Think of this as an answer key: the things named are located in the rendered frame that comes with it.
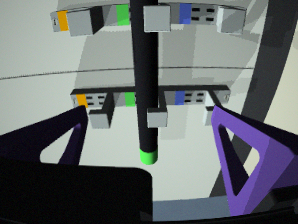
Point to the light grey panel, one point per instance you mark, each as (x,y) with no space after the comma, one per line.
(40,68)

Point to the black bar with green end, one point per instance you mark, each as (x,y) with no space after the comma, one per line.
(145,60)

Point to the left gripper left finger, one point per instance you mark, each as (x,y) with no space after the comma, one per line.
(28,142)

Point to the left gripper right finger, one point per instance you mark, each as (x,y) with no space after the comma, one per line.
(278,163)

